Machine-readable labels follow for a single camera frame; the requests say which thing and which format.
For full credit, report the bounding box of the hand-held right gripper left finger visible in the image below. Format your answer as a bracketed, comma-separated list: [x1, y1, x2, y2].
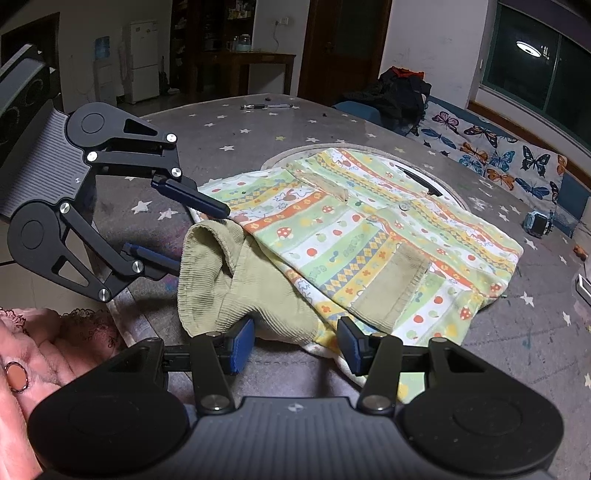
[98, 317, 256, 415]

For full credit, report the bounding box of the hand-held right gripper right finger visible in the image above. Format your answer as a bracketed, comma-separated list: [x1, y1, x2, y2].
[337, 316, 486, 415]

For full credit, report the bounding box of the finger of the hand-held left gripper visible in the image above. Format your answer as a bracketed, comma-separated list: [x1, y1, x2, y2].
[54, 201, 182, 304]
[87, 116, 232, 219]

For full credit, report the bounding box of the patterned child's shirt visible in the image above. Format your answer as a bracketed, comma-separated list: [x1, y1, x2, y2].
[177, 148, 525, 403]

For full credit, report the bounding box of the water dispenser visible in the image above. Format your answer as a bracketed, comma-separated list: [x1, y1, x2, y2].
[94, 36, 119, 105]

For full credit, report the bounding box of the white refrigerator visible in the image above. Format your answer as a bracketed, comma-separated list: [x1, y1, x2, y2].
[128, 19, 162, 103]

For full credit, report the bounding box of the wooden desk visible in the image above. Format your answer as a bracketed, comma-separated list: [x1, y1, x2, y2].
[198, 50, 297, 99]

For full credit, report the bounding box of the person's pink fleece robe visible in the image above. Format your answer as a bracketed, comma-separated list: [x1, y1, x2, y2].
[0, 305, 126, 480]

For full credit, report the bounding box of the wooden bookshelf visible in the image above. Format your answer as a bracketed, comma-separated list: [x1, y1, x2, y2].
[170, 0, 257, 93]

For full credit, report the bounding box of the grey star print tablecloth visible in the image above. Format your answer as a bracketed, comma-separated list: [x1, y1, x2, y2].
[88, 95, 591, 480]

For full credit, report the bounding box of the dark wooden door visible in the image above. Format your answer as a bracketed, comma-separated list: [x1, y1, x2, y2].
[298, 0, 393, 107]

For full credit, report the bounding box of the blue smart watch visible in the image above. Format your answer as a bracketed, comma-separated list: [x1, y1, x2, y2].
[523, 209, 557, 239]

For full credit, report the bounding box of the black jacket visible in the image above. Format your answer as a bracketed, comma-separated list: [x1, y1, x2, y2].
[343, 66, 433, 128]

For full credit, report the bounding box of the butterfly print cushion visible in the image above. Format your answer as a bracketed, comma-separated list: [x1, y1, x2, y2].
[419, 99, 571, 205]

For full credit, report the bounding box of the blue sofa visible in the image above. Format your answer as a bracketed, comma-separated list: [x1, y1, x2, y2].
[332, 95, 591, 237]

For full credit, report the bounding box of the green framed window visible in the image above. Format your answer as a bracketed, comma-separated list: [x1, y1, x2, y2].
[479, 0, 591, 156]

